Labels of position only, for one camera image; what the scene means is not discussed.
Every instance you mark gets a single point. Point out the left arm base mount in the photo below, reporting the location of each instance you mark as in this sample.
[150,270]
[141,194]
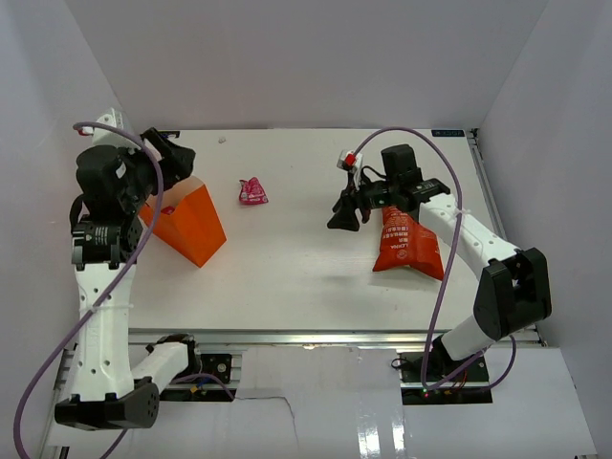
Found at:
[208,380]

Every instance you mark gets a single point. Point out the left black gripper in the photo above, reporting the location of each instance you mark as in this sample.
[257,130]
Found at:
[179,161]

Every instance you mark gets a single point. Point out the red chips bag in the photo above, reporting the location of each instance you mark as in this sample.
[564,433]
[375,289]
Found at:
[406,243]

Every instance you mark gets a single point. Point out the blue table label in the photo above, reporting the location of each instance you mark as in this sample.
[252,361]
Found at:
[448,133]

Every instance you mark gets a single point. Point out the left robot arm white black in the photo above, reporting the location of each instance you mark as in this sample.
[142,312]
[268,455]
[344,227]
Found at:
[107,238]

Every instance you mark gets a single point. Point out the aluminium front rail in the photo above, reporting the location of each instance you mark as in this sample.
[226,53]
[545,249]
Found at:
[236,339]

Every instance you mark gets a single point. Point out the orange paper bag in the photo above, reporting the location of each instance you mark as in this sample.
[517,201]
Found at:
[194,229]

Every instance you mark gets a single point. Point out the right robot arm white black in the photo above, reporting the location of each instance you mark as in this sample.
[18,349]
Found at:
[513,290]

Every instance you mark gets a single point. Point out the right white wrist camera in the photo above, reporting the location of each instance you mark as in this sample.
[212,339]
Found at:
[350,162]

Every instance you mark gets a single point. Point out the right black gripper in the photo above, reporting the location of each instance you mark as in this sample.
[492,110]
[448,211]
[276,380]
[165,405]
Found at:
[345,218]

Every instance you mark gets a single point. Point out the black label top left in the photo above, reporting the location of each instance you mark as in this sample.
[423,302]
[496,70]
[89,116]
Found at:
[171,134]

